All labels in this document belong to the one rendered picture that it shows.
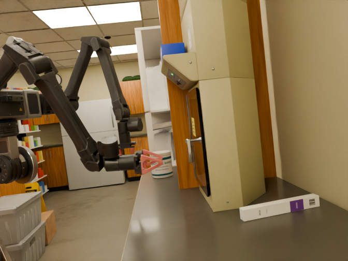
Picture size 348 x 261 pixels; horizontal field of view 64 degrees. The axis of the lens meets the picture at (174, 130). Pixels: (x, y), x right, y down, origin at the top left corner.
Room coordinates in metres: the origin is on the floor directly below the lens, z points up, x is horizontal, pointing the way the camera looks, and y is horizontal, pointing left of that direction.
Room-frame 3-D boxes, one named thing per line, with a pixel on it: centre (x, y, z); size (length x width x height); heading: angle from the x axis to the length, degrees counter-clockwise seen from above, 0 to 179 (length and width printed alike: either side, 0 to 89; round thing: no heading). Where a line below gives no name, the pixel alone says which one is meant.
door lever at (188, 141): (1.04, -0.06, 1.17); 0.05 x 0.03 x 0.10; 93
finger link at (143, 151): (1.05, 0.10, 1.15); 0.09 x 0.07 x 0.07; 93
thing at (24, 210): (2.70, 1.67, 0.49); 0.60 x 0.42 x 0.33; 4
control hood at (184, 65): (1.14, -0.04, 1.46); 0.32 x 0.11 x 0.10; 4
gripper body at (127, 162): (1.02, 0.17, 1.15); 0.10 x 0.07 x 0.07; 2
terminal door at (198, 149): (1.15, -0.09, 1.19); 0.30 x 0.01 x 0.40; 3
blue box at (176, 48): (1.24, -0.03, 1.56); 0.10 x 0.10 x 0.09; 4
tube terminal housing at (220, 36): (1.15, -0.22, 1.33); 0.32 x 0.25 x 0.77; 4
